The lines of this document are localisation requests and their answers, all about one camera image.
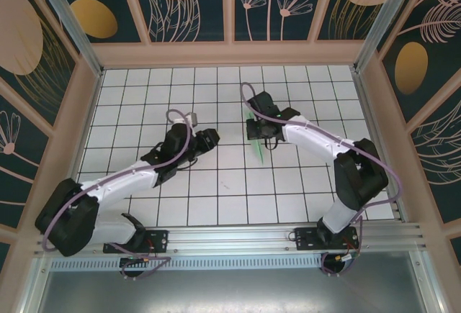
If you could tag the green paper sheet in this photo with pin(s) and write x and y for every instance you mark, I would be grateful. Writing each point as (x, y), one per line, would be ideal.
(260, 154)

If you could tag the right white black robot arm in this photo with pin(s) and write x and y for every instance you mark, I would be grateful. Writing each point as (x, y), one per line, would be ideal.
(360, 172)

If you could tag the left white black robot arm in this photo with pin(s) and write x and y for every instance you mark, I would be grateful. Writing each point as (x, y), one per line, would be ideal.
(119, 181)

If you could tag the grey metal sheet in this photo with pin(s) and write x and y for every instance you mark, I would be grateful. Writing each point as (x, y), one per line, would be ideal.
(230, 291)

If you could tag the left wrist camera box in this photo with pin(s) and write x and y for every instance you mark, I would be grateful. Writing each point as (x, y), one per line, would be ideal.
(192, 119)

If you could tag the aluminium side rail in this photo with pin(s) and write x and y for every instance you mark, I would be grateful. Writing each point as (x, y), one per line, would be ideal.
(86, 126)
(368, 111)

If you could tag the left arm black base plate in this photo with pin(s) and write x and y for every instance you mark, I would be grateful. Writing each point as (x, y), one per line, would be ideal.
(158, 239)

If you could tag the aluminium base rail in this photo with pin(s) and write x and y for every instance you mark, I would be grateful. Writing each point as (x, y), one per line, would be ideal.
(230, 237)

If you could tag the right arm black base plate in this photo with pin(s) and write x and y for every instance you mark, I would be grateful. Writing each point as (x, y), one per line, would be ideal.
(306, 239)

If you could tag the aluminium corner post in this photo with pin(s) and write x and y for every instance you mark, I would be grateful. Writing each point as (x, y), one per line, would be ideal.
(381, 21)
(72, 28)

